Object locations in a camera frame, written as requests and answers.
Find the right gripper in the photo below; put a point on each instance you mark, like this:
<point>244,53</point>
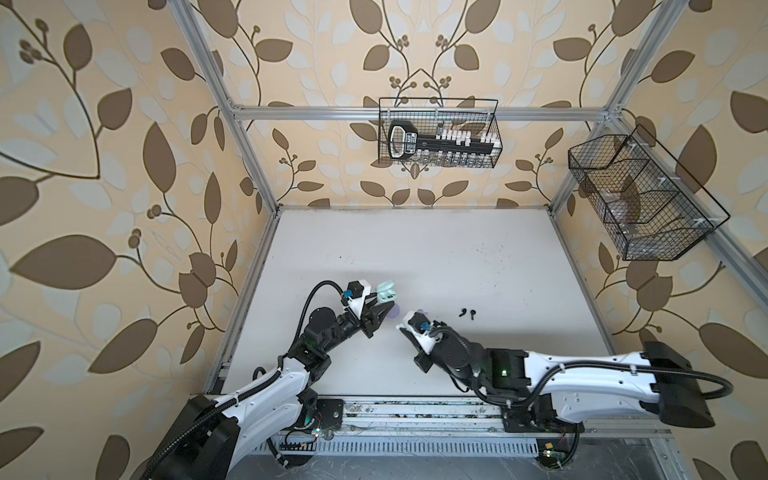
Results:
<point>419,349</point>

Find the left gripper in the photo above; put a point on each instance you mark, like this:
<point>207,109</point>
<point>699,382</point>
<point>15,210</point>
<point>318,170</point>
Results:
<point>376,321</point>

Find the mint green charging case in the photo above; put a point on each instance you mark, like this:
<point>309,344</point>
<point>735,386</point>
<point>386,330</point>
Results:
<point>385,292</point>

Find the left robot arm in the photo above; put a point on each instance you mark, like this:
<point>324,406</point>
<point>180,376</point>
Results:
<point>211,435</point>

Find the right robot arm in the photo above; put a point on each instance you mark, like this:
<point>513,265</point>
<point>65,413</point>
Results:
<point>557,394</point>

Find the black tool in basket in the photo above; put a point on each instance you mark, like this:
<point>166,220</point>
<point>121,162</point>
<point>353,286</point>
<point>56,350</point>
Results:
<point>440,144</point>

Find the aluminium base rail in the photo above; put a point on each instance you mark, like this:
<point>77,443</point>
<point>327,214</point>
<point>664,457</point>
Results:
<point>409,426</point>

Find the back wire basket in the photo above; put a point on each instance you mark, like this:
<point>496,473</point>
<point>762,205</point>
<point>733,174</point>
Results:
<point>469,113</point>

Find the wire basket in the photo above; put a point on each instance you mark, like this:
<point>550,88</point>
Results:
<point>653,207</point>
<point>469,113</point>

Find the right wire basket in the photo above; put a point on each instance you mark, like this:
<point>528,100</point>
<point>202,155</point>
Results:
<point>653,207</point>

